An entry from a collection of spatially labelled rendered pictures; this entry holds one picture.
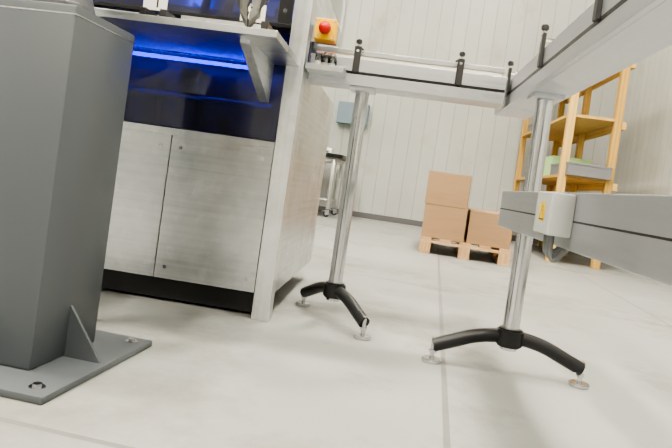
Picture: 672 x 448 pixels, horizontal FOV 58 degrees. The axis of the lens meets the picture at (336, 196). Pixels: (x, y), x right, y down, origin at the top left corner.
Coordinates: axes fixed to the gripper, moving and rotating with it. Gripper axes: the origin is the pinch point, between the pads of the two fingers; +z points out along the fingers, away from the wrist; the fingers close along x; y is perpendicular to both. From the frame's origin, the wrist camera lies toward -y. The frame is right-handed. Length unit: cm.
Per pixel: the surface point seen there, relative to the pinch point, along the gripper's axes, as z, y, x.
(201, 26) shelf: 5.1, -9.7, 9.8
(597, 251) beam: 47, -60, -85
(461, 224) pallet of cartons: 61, 347, -108
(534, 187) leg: 35, 13, -89
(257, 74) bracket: 12.4, 12.1, -1.8
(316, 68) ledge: 5.0, 30.4, -16.7
